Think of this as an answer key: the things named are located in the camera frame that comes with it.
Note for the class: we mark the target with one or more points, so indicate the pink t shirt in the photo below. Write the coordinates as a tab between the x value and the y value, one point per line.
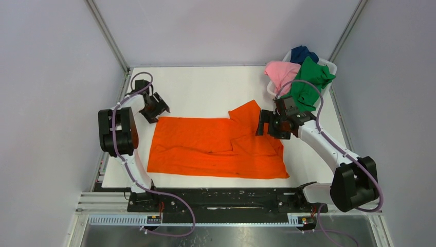
279	73

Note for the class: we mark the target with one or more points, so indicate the white slotted cable duct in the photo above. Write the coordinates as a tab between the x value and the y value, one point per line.
146	220

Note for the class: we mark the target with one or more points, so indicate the navy blue t shirt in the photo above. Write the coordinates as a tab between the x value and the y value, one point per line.
300	53

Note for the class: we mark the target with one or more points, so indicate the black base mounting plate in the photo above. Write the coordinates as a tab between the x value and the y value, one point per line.
221	205

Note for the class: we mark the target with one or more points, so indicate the orange t shirt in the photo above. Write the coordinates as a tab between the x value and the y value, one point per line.
217	147

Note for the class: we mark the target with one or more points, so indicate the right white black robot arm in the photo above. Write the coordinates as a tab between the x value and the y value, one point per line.
355	181

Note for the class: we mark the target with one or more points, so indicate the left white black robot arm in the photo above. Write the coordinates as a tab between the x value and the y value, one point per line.
118	133

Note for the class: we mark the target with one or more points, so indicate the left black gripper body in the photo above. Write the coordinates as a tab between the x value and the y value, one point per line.
157	106

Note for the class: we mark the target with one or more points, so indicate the white plastic laundry basket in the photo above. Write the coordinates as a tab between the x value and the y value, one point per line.
286	87

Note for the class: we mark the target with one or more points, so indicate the green t shirt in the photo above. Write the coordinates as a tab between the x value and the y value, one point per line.
305	95

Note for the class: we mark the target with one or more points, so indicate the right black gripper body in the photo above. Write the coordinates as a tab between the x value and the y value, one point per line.
278	130

